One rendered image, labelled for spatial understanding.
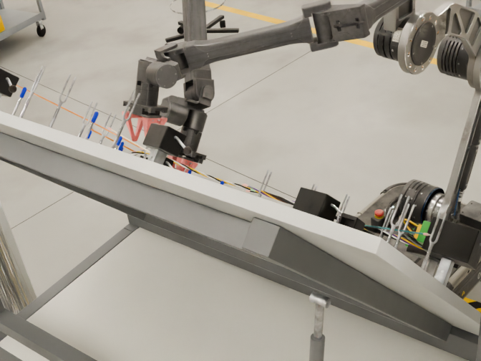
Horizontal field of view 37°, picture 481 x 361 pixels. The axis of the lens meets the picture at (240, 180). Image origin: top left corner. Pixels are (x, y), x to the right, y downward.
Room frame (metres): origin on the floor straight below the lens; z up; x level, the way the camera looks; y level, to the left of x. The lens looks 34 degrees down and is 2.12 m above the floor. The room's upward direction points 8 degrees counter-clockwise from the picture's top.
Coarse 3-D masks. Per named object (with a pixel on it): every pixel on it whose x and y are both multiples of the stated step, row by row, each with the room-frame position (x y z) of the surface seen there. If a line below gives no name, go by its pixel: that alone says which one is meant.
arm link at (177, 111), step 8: (208, 88) 1.71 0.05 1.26; (168, 96) 1.67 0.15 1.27; (176, 96) 1.68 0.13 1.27; (200, 96) 1.69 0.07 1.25; (208, 96) 1.69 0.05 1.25; (168, 104) 1.65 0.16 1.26; (176, 104) 1.66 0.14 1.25; (184, 104) 1.68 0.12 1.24; (192, 104) 1.69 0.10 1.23; (200, 104) 1.68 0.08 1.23; (208, 104) 1.69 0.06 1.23; (160, 112) 1.66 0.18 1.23; (168, 112) 1.63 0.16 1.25; (176, 112) 1.64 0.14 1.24; (184, 112) 1.65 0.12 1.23; (168, 120) 1.63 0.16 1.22; (176, 120) 1.64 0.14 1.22; (184, 120) 1.64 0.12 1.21
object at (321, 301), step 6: (312, 294) 0.75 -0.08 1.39; (318, 294) 0.75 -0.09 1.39; (312, 300) 0.75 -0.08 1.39; (318, 300) 0.74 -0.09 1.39; (324, 300) 0.74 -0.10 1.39; (330, 300) 0.74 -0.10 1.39; (318, 306) 0.74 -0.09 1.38; (324, 306) 0.73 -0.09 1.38; (318, 312) 0.74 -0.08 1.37; (318, 318) 0.74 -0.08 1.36; (318, 324) 0.74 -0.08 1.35; (318, 330) 0.74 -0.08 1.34; (318, 336) 0.73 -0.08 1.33
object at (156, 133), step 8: (152, 128) 1.06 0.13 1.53; (160, 128) 1.04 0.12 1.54; (168, 128) 1.03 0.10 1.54; (152, 136) 1.04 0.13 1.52; (160, 136) 1.02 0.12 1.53; (168, 136) 1.02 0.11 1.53; (176, 136) 1.02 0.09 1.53; (184, 136) 1.04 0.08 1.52; (144, 144) 1.04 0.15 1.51; (152, 144) 1.03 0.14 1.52; (160, 144) 1.01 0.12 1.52; (168, 144) 1.02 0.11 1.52; (176, 144) 1.02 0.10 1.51; (152, 152) 1.03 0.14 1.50; (160, 152) 1.02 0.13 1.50; (168, 152) 1.01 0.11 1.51; (176, 152) 1.02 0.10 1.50; (184, 152) 0.97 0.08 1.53; (152, 160) 1.01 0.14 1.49; (160, 160) 1.02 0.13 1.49
